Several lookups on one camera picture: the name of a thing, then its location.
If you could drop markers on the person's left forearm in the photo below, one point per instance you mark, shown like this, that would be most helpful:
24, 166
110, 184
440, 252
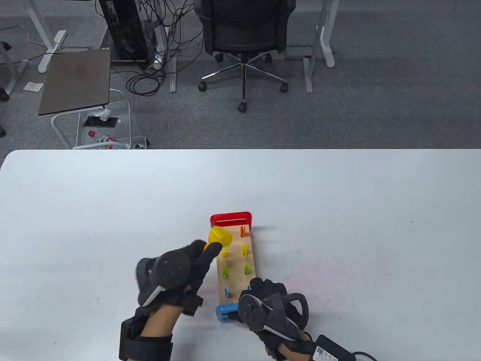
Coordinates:
158, 323

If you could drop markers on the person's left hand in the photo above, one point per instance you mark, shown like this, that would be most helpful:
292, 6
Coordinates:
203, 263

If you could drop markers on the clear plastic storage bin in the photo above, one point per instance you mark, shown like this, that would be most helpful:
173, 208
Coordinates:
122, 113

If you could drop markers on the grey desk leg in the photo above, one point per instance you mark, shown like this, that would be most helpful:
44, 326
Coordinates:
171, 75
309, 75

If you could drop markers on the black wrist box with label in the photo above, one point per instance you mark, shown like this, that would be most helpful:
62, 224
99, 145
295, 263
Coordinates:
332, 352

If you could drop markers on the red-capped bottle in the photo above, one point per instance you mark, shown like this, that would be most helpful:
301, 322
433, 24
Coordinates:
103, 138

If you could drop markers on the white crumpled paper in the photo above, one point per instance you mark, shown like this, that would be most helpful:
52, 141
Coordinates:
103, 114

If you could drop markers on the rainbow wooden hammer bench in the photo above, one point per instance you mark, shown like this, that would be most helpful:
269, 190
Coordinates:
236, 270

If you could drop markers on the black office chair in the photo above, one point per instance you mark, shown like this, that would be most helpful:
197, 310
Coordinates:
244, 30

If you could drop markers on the black smartphone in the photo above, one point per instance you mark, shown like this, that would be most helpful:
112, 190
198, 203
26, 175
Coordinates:
99, 122

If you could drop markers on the paper sheet on floor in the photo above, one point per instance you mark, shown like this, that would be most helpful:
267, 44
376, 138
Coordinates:
34, 86

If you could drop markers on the white power strip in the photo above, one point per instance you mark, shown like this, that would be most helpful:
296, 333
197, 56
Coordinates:
158, 60

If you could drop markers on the grey round glove tracker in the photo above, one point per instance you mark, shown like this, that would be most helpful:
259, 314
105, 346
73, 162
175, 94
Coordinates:
171, 269
251, 312

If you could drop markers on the person's right hand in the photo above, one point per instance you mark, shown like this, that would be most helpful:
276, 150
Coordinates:
268, 287

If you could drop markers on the white desk leg with foot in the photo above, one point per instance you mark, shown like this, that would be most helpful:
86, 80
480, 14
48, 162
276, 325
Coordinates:
326, 45
11, 71
52, 49

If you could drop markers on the white metal table frame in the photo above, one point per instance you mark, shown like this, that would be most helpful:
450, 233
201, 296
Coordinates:
56, 126

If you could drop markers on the black computer tower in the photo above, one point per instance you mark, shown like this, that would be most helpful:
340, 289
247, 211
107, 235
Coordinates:
124, 26

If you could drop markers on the brown side table top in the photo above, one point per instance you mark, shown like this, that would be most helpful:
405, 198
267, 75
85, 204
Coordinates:
75, 79

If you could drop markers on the yellow toy hammer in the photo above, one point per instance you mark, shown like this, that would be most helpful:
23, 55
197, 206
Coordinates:
221, 237

